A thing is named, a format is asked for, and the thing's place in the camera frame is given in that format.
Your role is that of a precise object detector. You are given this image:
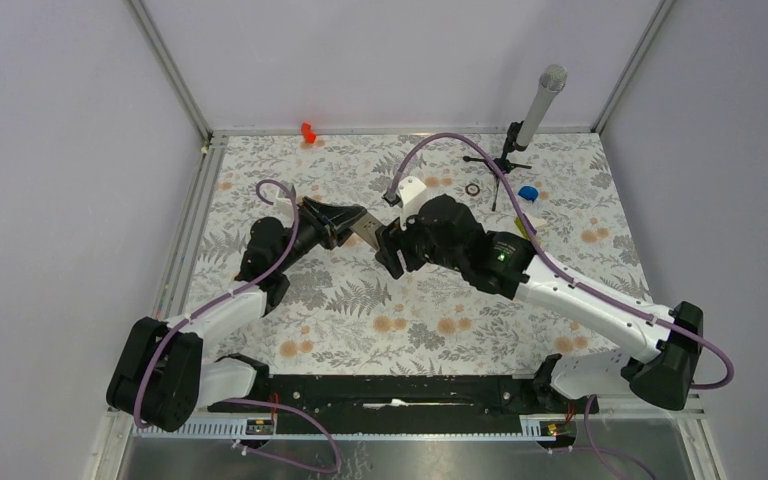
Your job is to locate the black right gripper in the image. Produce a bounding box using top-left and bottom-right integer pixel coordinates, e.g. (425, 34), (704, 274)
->
(374, 212), (465, 280)

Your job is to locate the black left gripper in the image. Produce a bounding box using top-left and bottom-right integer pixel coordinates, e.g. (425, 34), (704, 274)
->
(276, 197), (367, 273)

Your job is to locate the white remote control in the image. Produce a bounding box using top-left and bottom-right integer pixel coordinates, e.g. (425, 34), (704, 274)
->
(350, 212), (383, 251)

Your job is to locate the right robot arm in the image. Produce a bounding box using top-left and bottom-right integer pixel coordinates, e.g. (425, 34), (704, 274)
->
(375, 195), (703, 412)

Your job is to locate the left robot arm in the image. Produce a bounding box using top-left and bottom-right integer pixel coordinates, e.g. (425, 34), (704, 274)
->
(106, 198), (381, 432)

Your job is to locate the floral patterned table mat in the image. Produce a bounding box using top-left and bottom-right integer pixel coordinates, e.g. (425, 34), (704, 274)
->
(187, 134), (651, 375)

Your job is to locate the red plastic block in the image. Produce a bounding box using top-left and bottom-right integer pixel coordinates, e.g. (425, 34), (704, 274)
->
(300, 122), (317, 144)

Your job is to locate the blue plastic cap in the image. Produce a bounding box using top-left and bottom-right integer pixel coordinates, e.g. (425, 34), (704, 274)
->
(517, 186), (540, 202)

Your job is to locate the black microphone tripod stand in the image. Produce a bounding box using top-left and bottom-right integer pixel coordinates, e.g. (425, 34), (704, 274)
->
(490, 121), (532, 212)

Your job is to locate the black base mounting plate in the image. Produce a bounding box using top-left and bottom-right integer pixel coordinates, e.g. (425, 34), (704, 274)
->
(208, 374), (600, 430)

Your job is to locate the grey microphone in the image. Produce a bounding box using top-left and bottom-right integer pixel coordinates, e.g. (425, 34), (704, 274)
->
(514, 64), (568, 151)

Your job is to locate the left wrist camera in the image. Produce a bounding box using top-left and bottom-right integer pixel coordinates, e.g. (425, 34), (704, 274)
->
(273, 187), (297, 218)

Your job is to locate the aluminium frame rail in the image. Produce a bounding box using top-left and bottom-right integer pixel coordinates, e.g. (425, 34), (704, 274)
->
(95, 0), (230, 480)

